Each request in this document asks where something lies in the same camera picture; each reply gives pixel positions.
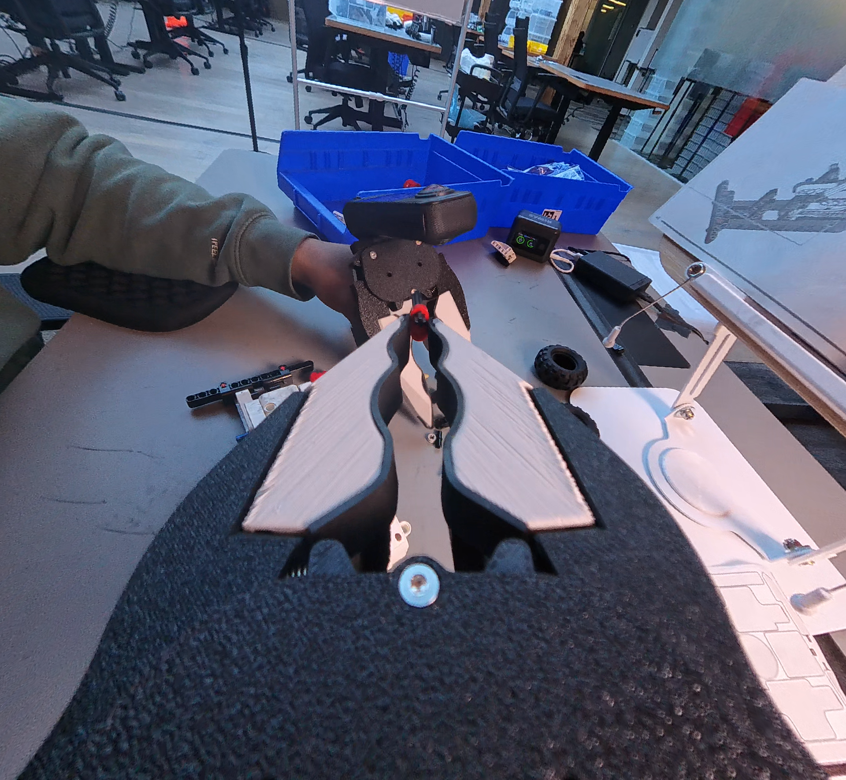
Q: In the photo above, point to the stack of clear plastic boxes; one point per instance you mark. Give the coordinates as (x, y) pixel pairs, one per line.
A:
(535, 20)

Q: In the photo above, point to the black office chair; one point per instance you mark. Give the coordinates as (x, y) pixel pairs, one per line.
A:
(59, 7)
(165, 0)
(522, 99)
(330, 66)

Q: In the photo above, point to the white instruction booklet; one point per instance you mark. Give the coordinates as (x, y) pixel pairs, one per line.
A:
(780, 265)

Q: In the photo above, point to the grey desk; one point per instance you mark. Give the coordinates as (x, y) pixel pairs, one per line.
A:
(132, 463)

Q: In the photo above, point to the person's left hand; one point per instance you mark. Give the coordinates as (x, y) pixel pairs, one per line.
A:
(324, 271)

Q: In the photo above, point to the black power adapter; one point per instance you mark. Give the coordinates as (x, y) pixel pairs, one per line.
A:
(611, 278)

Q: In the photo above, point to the black chair armrest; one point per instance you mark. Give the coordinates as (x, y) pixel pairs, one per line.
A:
(119, 298)

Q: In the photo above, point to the black power bank with screen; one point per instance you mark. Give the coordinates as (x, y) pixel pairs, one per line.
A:
(545, 225)

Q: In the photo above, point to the storage shelf with bins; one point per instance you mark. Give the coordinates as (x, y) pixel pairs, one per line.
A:
(700, 132)

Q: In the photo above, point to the clear plastic bags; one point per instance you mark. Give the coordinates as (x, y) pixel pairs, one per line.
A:
(548, 171)

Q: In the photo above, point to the white sticker sheet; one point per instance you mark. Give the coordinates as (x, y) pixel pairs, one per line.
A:
(780, 661)

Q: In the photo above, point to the small white red brick assembly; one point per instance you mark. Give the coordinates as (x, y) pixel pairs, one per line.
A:
(416, 383)

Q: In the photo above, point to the white paper sheet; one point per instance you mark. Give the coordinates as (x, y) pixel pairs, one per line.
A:
(644, 258)

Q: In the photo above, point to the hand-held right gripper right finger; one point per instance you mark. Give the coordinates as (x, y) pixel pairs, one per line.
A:
(515, 456)

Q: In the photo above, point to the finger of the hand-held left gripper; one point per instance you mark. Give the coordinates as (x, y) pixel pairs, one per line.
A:
(453, 317)
(390, 323)

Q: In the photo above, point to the white booklet stand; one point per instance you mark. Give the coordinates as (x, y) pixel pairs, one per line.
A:
(628, 436)

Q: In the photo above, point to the black desk mat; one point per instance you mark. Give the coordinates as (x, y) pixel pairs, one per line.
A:
(634, 344)

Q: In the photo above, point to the person's green sweatshirt torso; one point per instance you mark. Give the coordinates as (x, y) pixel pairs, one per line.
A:
(16, 337)

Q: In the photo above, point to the black toy tyre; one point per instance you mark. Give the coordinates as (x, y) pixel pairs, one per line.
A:
(543, 367)
(588, 420)

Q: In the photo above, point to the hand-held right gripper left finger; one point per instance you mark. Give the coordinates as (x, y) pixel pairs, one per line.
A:
(324, 456)

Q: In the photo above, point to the person's left forearm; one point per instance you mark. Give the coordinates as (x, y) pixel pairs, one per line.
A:
(132, 198)

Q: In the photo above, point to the wooden top table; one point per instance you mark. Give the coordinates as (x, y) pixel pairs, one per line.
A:
(383, 33)
(595, 83)

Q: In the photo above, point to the white brick toy truck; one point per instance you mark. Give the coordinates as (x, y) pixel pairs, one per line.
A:
(264, 400)

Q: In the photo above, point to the small white brick part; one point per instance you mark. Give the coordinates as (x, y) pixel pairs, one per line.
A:
(505, 256)

